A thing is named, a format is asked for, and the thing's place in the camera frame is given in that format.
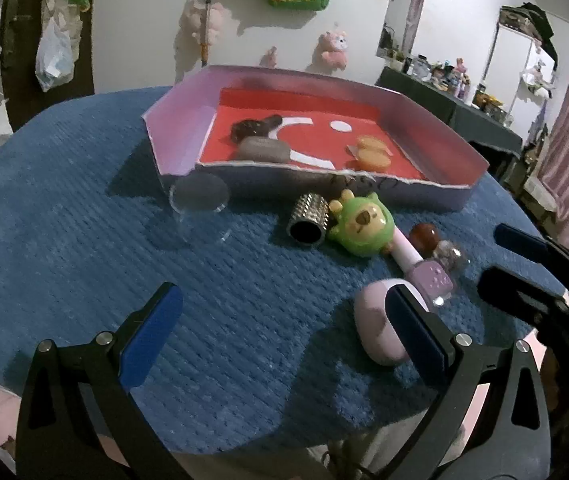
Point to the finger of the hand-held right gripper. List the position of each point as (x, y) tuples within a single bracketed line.
[(509, 287), (514, 236)]

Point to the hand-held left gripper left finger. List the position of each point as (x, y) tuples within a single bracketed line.
[(152, 335)]

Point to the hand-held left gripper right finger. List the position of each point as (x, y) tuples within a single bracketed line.
[(414, 330)]

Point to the lilac oval case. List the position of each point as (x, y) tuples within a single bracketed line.
[(372, 315)]

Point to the purple nail polish pink cap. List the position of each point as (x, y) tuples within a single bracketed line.
[(434, 280)]

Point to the green bear toy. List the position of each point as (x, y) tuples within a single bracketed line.
[(359, 227)]

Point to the clear plastic cup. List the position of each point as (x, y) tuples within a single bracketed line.
[(199, 195)]

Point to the silver studded tube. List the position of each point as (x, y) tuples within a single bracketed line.
[(309, 212)]

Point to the tan round puff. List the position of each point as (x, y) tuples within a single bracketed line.
[(369, 142), (374, 159)]

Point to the purple cardboard box red lining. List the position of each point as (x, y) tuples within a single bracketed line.
[(314, 140)]

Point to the grey eyeshadow case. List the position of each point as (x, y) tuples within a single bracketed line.
[(262, 149)]

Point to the black glitter nail polish bottle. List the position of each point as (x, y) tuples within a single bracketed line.
[(247, 130)]

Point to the dark green covered dresser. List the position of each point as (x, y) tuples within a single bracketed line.
[(464, 115)]

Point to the row of cosmetic bottles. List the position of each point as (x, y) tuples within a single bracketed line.
[(444, 77)]

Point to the dark clothes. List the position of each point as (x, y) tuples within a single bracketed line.
[(544, 25)]

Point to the metal storage rack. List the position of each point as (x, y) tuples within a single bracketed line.
[(512, 20)]

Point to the pink cow plush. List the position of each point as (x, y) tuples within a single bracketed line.
[(333, 50)]

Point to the dark brown door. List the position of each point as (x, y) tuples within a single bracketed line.
[(19, 85)]

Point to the white plastic bag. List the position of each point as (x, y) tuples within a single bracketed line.
[(54, 62)]

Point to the pink pig plush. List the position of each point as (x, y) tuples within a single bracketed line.
[(219, 17)]

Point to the orange and white stick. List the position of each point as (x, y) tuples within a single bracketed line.
[(208, 10)]

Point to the wall mirror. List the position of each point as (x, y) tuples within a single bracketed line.
[(404, 0)]

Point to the small pink wall hanger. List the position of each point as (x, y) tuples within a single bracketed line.
[(270, 57)]

